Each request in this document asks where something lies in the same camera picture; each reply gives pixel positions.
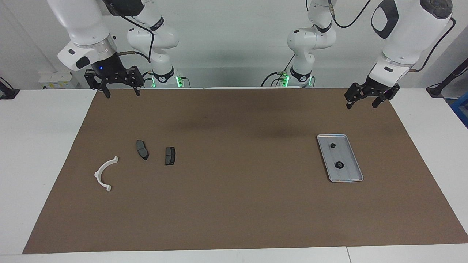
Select silver metal tray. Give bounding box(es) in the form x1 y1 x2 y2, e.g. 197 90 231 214
317 134 364 182

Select white power strip box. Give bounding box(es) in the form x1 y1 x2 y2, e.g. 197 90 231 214
38 71 79 90

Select dark grey curved brake pad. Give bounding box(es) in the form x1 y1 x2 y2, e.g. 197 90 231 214
136 140 149 161

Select black angled stand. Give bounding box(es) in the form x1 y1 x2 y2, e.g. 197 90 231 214
426 58 468 98

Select blue crate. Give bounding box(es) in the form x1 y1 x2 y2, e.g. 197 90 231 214
450 91 468 128

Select black clamp stand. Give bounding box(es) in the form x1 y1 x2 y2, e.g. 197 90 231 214
0 77 19 100

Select brown table mat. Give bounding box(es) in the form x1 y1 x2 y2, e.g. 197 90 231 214
23 88 468 254

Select black right base cable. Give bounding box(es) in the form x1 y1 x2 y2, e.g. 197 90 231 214
139 71 154 88

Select black base cable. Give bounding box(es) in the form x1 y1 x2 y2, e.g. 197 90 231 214
139 71 154 88
261 55 296 87

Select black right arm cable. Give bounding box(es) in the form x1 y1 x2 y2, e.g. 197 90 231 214
104 4 152 63

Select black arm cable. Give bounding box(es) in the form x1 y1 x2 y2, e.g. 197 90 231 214
327 0 456 72
104 4 152 63

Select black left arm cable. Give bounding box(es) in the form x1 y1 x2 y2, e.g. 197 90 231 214
327 0 456 72

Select white semicircular plastic bracket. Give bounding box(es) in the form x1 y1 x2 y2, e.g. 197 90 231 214
94 156 119 192

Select black left base cable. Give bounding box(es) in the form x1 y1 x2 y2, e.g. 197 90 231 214
261 55 296 87

